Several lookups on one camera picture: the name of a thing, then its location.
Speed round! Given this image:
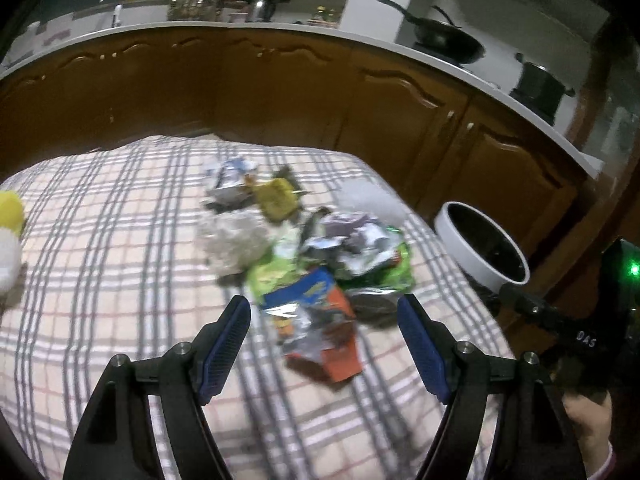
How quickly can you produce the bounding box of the plaid blanket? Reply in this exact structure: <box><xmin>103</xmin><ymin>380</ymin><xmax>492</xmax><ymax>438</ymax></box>
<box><xmin>0</xmin><ymin>135</ymin><xmax>516</xmax><ymax>480</ymax></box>

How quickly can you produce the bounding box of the wooden kitchen cabinet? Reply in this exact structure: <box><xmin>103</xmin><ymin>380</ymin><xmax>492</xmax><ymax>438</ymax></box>
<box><xmin>0</xmin><ymin>25</ymin><xmax>601</xmax><ymax>311</ymax></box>

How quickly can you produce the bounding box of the person's right forearm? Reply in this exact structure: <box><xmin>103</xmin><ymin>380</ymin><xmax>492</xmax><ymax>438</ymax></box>
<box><xmin>595</xmin><ymin>442</ymin><xmax>616</xmax><ymax>480</ymax></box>

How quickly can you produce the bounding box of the black pot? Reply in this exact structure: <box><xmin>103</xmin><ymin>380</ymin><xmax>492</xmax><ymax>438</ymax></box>
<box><xmin>510</xmin><ymin>52</ymin><xmax>577</xmax><ymax>126</ymax></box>

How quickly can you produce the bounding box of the silver foil wrapper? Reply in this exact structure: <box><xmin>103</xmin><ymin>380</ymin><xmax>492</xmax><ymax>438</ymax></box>
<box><xmin>300</xmin><ymin>210</ymin><xmax>396</xmax><ymax>277</ymax></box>

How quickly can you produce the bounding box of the chrome faucet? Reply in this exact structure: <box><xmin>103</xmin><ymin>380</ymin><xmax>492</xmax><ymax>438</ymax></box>
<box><xmin>100</xmin><ymin>0</ymin><xmax>125</xmax><ymax>28</ymax></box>

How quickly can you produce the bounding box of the lime green wrapper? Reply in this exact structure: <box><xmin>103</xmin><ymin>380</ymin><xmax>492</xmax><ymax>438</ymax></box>
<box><xmin>245</xmin><ymin>240</ymin><xmax>303</xmax><ymax>307</ymax></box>

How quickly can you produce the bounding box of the green snack wrapper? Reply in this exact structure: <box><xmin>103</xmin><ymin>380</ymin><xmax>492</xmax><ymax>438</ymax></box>
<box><xmin>345</xmin><ymin>225</ymin><xmax>416</xmax><ymax>301</ymax></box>

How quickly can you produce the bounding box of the dark wrapper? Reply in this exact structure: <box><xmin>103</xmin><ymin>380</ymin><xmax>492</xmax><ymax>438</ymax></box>
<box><xmin>350</xmin><ymin>287</ymin><xmax>401</xmax><ymax>329</ymax></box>

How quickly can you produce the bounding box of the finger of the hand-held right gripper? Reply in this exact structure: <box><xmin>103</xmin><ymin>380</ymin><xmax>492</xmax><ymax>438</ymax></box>
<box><xmin>499</xmin><ymin>282</ymin><xmax>568</xmax><ymax>335</ymax></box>

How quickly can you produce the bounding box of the white countertop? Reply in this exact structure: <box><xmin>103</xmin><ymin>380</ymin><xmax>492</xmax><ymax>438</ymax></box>
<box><xmin>0</xmin><ymin>0</ymin><xmax>606</xmax><ymax>178</ymax></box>

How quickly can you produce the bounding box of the black wok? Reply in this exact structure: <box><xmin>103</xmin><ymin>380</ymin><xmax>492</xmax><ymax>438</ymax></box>
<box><xmin>376</xmin><ymin>0</ymin><xmax>487</xmax><ymax>65</ymax></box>

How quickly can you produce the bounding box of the white foam net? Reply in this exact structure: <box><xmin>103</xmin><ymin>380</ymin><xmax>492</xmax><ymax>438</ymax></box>
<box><xmin>340</xmin><ymin>180</ymin><xmax>408</xmax><ymax>223</ymax></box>

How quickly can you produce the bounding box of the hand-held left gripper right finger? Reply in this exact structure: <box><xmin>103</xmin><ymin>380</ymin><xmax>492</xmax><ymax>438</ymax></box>
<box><xmin>397</xmin><ymin>293</ymin><xmax>588</xmax><ymax>480</ymax></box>

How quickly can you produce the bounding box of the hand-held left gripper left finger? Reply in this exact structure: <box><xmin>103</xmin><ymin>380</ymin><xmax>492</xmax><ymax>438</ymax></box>
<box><xmin>62</xmin><ymin>295</ymin><xmax>252</xmax><ymax>480</ymax></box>

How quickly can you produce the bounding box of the yellow wrapper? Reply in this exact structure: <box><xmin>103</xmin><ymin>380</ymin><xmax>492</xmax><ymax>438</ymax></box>
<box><xmin>252</xmin><ymin>177</ymin><xmax>307</xmax><ymax>223</ymax></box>

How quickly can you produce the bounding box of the person's right hand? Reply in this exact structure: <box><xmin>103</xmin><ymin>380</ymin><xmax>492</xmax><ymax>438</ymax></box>
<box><xmin>564</xmin><ymin>392</ymin><xmax>616</xmax><ymax>480</ymax></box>

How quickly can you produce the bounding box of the steel kettle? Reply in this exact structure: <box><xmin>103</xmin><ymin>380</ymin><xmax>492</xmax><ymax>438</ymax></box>
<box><xmin>247</xmin><ymin>0</ymin><xmax>278</xmax><ymax>23</ymax></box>

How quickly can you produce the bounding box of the white round bin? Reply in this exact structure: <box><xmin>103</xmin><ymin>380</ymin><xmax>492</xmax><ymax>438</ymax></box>
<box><xmin>434</xmin><ymin>201</ymin><xmax>531</xmax><ymax>293</ymax></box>

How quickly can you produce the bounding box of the yellow white plush toy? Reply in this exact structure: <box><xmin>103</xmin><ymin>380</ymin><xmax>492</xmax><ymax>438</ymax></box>
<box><xmin>0</xmin><ymin>190</ymin><xmax>26</xmax><ymax>293</ymax></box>

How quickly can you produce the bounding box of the orange blue snack wrapper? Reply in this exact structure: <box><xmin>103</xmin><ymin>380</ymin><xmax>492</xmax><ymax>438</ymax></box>
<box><xmin>262</xmin><ymin>266</ymin><xmax>365</xmax><ymax>385</ymax></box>

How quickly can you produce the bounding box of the clear plastic bag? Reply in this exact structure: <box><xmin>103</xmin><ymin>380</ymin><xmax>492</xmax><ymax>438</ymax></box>
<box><xmin>195</xmin><ymin>207</ymin><xmax>273</xmax><ymax>279</ymax></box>

